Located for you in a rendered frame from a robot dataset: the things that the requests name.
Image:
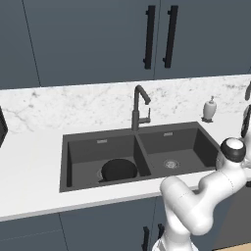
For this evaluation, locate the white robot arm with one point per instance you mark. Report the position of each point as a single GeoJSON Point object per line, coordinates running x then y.
{"type": "Point", "coordinates": [192, 209]}

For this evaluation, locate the dark grey sink tap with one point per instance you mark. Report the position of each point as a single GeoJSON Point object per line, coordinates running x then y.
{"type": "Point", "coordinates": [135, 114]}

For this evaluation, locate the dark grey double sink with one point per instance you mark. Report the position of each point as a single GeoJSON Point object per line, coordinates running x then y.
{"type": "Point", "coordinates": [183, 147]}

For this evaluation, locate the white soap dispenser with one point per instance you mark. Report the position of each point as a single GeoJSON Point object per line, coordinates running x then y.
{"type": "Point", "coordinates": [209, 110]}

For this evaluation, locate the blue-grey base cupboard door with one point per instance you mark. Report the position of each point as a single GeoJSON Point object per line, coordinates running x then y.
{"type": "Point", "coordinates": [104, 225]}
{"type": "Point", "coordinates": [29, 233]}
{"type": "Point", "coordinates": [159, 212]}

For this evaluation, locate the black appliance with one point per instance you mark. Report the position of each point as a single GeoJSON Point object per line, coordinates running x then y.
{"type": "Point", "coordinates": [2, 127]}

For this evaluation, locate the dark grey appliance front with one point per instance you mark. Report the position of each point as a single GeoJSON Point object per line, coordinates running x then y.
{"type": "Point", "coordinates": [233, 222]}

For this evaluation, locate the blue-grey wall cupboard door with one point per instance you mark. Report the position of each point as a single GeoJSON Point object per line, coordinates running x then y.
{"type": "Point", "coordinates": [14, 42]}
{"type": "Point", "coordinates": [91, 39]}
{"type": "Point", "coordinates": [212, 36]}

